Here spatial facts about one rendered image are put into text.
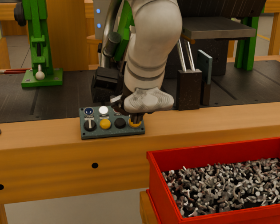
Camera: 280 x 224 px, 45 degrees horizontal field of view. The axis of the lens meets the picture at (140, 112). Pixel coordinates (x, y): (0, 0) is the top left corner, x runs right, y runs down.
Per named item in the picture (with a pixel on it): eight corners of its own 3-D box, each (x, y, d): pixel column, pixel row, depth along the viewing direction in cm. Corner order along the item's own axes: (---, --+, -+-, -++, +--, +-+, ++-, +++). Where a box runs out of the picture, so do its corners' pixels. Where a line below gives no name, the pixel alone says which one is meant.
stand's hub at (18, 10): (25, 28, 106) (21, 3, 103) (14, 28, 106) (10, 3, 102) (27, 24, 113) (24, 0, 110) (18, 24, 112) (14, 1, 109)
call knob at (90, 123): (96, 130, 78) (96, 128, 77) (84, 131, 77) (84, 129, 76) (95, 120, 79) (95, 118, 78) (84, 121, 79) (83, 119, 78)
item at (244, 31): (254, 42, 81) (256, 29, 80) (190, 44, 78) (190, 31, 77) (198, 17, 116) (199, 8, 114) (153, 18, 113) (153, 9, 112)
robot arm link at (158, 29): (170, 85, 59) (161, 46, 63) (191, 18, 46) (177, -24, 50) (131, 87, 58) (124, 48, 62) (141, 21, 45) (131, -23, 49)
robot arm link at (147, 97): (124, 114, 61) (127, 95, 56) (117, 65, 67) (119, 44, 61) (173, 110, 63) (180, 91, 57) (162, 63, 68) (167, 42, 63)
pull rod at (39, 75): (44, 81, 106) (42, 63, 104) (35, 81, 106) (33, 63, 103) (46, 75, 111) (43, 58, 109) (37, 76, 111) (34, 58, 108)
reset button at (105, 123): (110, 129, 78) (110, 126, 77) (100, 130, 78) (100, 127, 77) (109, 120, 80) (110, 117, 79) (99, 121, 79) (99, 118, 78)
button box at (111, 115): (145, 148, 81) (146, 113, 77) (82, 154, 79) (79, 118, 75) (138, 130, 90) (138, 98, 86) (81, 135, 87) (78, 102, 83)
